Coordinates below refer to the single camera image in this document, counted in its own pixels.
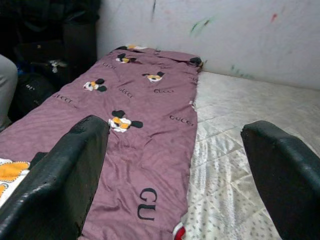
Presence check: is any white quilted mattress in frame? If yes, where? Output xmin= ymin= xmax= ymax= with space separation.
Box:
xmin=179 ymin=71 xmax=320 ymax=240

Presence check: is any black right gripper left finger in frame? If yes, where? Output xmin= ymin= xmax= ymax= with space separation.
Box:
xmin=0 ymin=114 xmax=111 ymax=240

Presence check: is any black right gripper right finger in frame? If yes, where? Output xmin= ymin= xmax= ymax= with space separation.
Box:
xmin=240 ymin=120 xmax=320 ymax=240

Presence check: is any dark wardrobe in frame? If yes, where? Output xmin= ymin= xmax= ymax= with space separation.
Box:
xmin=0 ymin=0 xmax=102 ymax=123

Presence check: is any person in grey trousers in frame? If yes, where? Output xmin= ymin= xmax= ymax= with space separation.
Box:
xmin=0 ymin=54 xmax=19 ymax=132

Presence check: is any purple cartoon mouse blanket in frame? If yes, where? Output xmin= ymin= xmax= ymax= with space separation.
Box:
xmin=0 ymin=44 xmax=205 ymax=240

